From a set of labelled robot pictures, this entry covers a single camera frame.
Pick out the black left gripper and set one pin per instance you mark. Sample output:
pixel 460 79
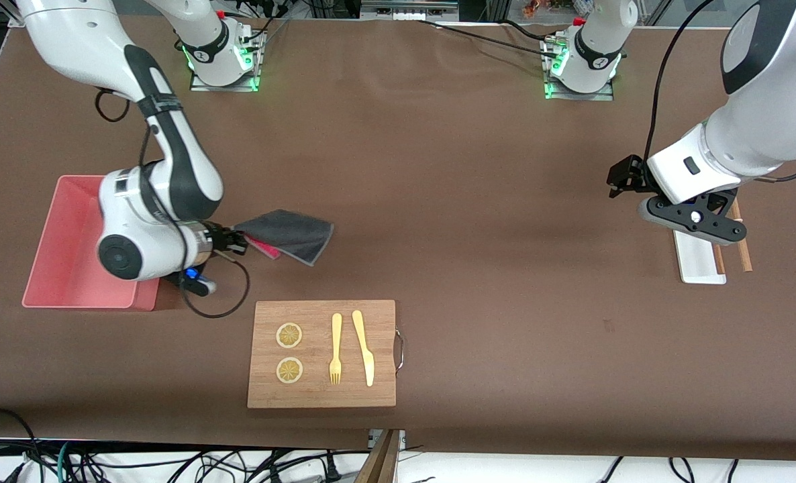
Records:
pixel 627 176

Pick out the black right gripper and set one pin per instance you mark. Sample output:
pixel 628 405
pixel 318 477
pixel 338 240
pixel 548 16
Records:
pixel 222 239

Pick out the grey and pink cloth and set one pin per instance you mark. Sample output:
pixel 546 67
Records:
pixel 290 235

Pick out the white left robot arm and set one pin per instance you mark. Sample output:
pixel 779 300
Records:
pixel 760 134

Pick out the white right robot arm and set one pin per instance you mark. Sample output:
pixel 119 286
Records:
pixel 69 40

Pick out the yellow lemon slice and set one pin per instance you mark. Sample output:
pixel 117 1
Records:
pixel 289 335
pixel 289 370

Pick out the white rectangular tray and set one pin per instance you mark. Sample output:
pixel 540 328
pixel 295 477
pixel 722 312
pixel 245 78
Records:
pixel 697 265

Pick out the yellow plastic fork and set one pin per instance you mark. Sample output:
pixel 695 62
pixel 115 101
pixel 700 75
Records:
pixel 335 335

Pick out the yellow plastic knife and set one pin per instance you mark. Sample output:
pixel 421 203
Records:
pixel 364 349

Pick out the bamboo cutting board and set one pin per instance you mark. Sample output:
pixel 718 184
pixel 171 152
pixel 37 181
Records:
pixel 317 396

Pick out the pink plastic bin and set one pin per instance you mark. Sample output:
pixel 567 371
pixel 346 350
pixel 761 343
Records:
pixel 62 268

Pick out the black power plug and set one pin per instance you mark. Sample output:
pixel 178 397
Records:
pixel 331 473

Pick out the grey metal box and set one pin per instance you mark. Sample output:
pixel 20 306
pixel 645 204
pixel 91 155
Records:
pixel 405 8

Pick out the wooden post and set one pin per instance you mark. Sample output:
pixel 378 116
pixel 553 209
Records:
pixel 381 466

